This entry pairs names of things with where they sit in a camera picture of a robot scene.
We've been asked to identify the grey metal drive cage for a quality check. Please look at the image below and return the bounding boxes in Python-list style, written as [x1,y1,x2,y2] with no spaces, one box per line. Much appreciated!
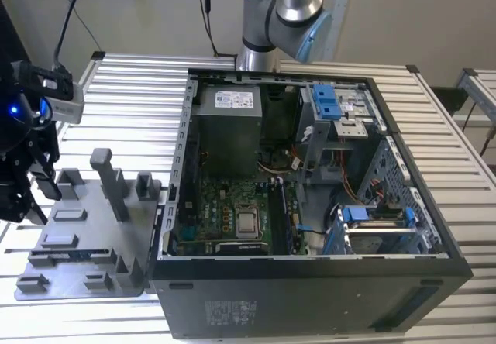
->
[294,81,384,177]

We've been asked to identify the blue plastic drive latch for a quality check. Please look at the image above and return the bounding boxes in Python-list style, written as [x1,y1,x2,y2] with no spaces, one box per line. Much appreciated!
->
[312,83,342,121]

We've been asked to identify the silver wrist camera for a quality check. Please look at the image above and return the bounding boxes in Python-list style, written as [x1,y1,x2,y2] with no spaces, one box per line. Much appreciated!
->
[41,75,85,126]

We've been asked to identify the hard disk in blue carrier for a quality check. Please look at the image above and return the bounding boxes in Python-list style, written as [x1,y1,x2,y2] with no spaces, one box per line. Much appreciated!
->
[340,205,419,254]

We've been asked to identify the grey power supply unit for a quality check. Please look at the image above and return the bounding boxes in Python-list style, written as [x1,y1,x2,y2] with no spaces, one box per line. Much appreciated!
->
[191,84,265,178]

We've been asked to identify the green motherboard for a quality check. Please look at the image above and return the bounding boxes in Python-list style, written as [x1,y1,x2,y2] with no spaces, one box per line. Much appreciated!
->
[172,177,311,258]

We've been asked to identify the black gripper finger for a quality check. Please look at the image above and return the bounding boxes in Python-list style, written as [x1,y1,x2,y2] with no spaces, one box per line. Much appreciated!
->
[26,126,64,202]
[0,152,50,228]

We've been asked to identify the power supply wire bundle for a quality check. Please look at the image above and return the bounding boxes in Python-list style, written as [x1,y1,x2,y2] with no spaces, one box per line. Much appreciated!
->
[256,146,301,175]

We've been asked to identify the metal slat side table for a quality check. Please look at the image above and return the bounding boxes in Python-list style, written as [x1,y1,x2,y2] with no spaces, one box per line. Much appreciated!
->
[453,67,496,128]

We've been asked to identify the black PC case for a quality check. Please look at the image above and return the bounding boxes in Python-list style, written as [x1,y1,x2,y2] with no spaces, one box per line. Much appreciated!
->
[149,64,474,340]

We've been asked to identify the metal socket cover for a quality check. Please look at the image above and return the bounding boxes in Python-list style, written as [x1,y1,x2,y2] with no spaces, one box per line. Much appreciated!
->
[231,203,265,241]

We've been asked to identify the black graphics card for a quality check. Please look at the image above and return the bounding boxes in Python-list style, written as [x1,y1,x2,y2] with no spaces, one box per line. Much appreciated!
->
[174,239,272,258]

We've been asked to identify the grey parts rack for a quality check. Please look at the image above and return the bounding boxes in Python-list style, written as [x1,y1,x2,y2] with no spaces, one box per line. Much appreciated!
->
[13,148,164,302]

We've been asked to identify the silver CPU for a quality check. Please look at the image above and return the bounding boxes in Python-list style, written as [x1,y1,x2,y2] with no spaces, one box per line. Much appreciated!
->
[236,212,260,233]

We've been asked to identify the blue flat data cable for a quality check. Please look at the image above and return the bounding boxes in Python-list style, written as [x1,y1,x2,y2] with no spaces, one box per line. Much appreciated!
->
[295,222,330,237]

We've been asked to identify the blue RAM stick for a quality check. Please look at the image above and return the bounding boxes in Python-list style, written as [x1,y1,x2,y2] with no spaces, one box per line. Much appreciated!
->
[33,247,111,260]

